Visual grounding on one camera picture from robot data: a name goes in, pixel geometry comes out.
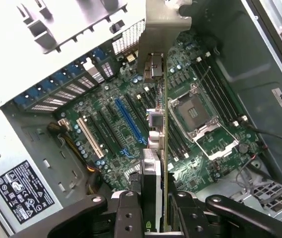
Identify silver chipset heatsink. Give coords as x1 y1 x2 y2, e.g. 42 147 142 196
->
124 165 142 183

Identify green motherboard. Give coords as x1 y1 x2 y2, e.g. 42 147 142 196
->
54 41 263 194

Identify open metal socket cover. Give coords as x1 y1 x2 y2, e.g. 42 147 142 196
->
192 122 240 161

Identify silver perforated drive cage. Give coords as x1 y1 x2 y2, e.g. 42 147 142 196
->
229 177 282 220

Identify white expansion slot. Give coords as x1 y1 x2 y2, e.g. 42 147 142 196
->
76 117 105 160

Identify black expansion slot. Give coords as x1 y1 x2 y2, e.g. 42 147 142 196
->
98 106 122 155

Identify blue expansion slot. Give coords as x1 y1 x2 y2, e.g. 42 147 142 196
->
114 99 148 146

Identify CPU socket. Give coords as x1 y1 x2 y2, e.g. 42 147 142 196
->
168 85 221 136

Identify silver power supply unit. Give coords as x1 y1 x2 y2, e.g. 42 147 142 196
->
0 106 92 236

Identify black RAM slot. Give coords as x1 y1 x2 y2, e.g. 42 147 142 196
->
202 56 248 122
194 58 238 126

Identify thin socket locking lever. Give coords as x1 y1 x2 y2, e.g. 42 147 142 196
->
196 66 212 88

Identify blue card retention clips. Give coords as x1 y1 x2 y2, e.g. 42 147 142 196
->
13 48 112 110

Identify open black PC case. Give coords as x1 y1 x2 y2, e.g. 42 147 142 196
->
0 0 282 238

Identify grey thin wires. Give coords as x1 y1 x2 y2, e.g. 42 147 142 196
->
234 153 282 207

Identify yellow and black power wires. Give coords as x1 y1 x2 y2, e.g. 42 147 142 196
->
47 122 102 194

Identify black looped wire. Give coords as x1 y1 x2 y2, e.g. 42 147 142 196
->
245 120 282 150

